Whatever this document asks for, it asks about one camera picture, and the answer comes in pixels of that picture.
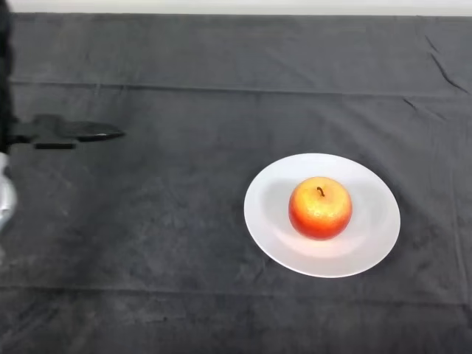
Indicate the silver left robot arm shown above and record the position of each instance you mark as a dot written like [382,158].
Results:
[5,195]

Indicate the black table cloth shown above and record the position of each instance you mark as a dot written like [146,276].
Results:
[206,221]

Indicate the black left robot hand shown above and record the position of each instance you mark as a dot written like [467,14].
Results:
[55,131]

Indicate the red yellow apple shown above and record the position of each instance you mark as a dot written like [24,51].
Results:
[321,214]

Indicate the white round plate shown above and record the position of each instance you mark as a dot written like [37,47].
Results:
[372,236]

